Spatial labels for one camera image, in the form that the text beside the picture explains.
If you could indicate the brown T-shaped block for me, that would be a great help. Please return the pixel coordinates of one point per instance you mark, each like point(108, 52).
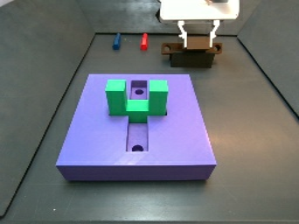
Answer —
point(196, 44)

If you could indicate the green U-shaped block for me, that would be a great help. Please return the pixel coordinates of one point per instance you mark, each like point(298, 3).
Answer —
point(138, 109)

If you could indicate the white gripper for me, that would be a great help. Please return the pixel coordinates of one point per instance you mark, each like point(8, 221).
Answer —
point(195, 10)

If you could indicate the blue peg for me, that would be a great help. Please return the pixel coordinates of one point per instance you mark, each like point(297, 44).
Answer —
point(116, 42)

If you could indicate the red peg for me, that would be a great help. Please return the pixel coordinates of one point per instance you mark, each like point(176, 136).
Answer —
point(144, 42)

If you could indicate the purple base block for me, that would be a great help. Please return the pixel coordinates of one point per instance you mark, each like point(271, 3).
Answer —
point(107, 149)

